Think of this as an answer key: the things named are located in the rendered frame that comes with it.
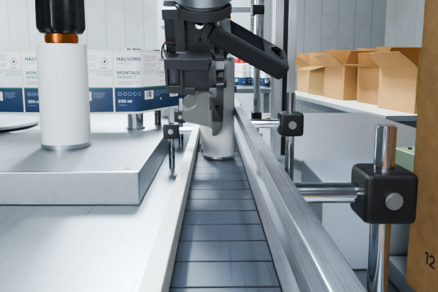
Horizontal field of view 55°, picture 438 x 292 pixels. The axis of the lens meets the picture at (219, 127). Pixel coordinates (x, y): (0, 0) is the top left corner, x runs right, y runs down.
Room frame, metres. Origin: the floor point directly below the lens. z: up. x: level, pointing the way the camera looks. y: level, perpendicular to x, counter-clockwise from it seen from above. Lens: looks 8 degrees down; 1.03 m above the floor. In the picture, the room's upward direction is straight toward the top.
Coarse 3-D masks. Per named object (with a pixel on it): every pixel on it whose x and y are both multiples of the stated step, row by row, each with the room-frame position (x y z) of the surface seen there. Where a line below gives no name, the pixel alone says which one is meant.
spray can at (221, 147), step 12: (228, 60) 0.66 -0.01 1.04; (228, 72) 0.66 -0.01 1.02; (228, 84) 0.66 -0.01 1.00; (228, 96) 0.66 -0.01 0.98; (228, 108) 0.66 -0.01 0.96; (228, 120) 0.66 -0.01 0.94; (204, 132) 0.67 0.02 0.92; (228, 132) 0.66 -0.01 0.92; (204, 144) 0.67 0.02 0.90; (216, 144) 0.66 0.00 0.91; (228, 144) 0.66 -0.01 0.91; (204, 156) 0.67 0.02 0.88; (216, 156) 0.66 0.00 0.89; (228, 156) 0.66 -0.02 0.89
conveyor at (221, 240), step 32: (224, 160) 0.66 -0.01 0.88; (192, 192) 0.49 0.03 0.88; (224, 192) 0.49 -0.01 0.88; (192, 224) 0.38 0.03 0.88; (224, 224) 0.39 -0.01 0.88; (256, 224) 0.39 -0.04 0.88; (192, 256) 0.32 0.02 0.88; (224, 256) 0.32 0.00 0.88; (256, 256) 0.32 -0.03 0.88; (192, 288) 0.27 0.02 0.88; (224, 288) 0.27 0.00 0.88; (256, 288) 0.27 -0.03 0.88
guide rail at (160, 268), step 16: (192, 128) 0.77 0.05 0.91; (192, 144) 0.61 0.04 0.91; (192, 160) 0.53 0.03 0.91; (176, 192) 0.37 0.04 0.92; (176, 208) 0.33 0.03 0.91; (176, 224) 0.29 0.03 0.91; (160, 240) 0.26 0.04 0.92; (176, 240) 0.29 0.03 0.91; (160, 256) 0.24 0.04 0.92; (160, 272) 0.22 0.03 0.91; (144, 288) 0.20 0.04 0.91; (160, 288) 0.20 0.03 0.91
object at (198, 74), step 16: (176, 16) 0.53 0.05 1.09; (192, 16) 0.52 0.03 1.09; (208, 16) 0.52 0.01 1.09; (224, 16) 0.53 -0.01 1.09; (176, 32) 0.54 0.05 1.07; (192, 32) 0.55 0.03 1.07; (208, 32) 0.54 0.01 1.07; (176, 48) 0.55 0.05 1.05; (192, 48) 0.56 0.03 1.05; (208, 48) 0.56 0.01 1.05; (176, 64) 0.55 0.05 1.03; (192, 64) 0.55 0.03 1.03; (208, 64) 0.55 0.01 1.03; (224, 64) 0.55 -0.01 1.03; (176, 80) 0.56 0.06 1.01; (192, 80) 0.56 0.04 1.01; (208, 80) 0.56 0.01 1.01; (224, 80) 0.56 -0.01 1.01
